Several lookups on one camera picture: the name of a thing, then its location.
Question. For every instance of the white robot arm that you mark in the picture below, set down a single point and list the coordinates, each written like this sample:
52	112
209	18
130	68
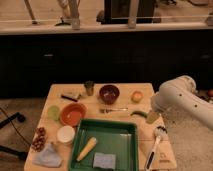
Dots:
181	93

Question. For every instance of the orange peach fruit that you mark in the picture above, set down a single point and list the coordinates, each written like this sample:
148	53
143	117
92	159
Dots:
136	96

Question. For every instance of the light green cup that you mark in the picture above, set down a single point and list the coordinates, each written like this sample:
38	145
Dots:
53	112

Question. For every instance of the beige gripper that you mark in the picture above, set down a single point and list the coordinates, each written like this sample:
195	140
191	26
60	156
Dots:
152	117

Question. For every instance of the orange bowl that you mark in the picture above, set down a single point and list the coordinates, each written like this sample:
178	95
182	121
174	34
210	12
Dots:
72	114

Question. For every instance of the white paper cup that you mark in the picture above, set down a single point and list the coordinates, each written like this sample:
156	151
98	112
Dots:
66	134

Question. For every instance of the white dish brush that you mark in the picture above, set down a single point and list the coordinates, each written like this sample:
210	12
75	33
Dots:
160	134

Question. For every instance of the green plastic tray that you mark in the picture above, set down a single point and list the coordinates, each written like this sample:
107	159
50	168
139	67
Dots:
113	137

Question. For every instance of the red grapes bunch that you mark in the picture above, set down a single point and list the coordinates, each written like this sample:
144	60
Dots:
39	141

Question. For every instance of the metal cup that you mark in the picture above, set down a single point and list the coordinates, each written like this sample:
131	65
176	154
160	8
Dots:
89	87

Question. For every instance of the black stand leg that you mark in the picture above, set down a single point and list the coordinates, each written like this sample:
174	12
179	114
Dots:
8	123

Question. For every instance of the light blue cloth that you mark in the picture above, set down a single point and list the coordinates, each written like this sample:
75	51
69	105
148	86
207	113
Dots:
48	157

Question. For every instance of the silver fork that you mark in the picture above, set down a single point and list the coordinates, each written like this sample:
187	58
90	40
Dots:
108	110

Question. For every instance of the black marker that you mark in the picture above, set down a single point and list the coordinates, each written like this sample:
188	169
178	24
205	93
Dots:
69	98

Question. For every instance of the blue sponge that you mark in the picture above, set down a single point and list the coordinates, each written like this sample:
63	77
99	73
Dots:
104	161

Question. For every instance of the dark red bowl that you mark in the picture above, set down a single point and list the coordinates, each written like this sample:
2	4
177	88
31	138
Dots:
109	94

